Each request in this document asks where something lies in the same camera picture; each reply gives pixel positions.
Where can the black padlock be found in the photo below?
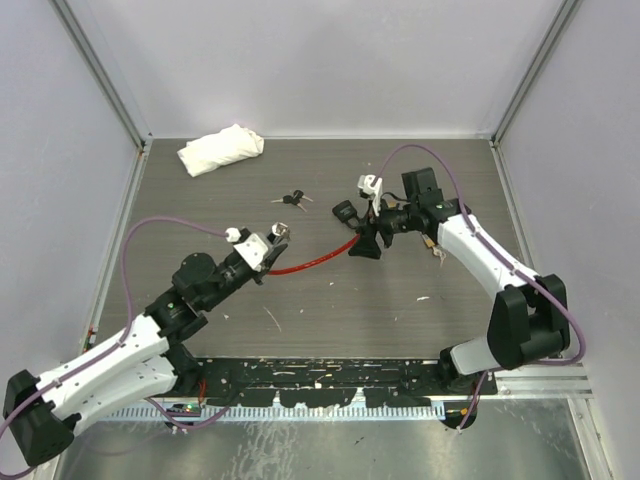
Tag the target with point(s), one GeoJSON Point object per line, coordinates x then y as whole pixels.
{"type": "Point", "coordinates": [346, 213]}

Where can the blue slotted cable duct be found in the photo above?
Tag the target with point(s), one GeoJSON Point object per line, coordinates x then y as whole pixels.
{"type": "Point", "coordinates": [357, 411]}

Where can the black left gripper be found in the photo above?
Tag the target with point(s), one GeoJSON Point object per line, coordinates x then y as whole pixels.
{"type": "Point", "coordinates": [257, 275]}

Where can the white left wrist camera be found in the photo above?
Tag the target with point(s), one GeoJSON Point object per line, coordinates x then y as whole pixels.
{"type": "Point", "coordinates": [254, 250]}

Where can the small silver keys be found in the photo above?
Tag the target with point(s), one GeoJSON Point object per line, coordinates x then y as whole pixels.
{"type": "Point", "coordinates": [440, 254]}

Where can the red cable lock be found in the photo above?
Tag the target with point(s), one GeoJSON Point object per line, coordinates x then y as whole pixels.
{"type": "Point", "coordinates": [318, 261]}

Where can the white cloth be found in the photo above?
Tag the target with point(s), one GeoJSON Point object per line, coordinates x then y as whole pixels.
{"type": "Point", "coordinates": [213, 151]}

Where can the aluminium frame rail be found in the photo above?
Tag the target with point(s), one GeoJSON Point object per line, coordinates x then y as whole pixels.
{"type": "Point", "coordinates": [544, 382]}

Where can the black-headed key bunch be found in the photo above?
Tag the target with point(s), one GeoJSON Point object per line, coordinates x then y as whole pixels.
{"type": "Point", "coordinates": [296, 198]}

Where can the cable lock keys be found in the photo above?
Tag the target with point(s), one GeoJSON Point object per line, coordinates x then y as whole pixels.
{"type": "Point", "coordinates": [284, 232]}

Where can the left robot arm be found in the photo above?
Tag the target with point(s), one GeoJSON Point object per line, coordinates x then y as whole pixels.
{"type": "Point", "coordinates": [44, 413]}

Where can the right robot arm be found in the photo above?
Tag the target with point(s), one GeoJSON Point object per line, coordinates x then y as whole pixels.
{"type": "Point", "coordinates": [526, 323]}

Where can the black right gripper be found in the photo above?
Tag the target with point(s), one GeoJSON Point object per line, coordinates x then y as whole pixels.
{"type": "Point", "coordinates": [366, 245]}

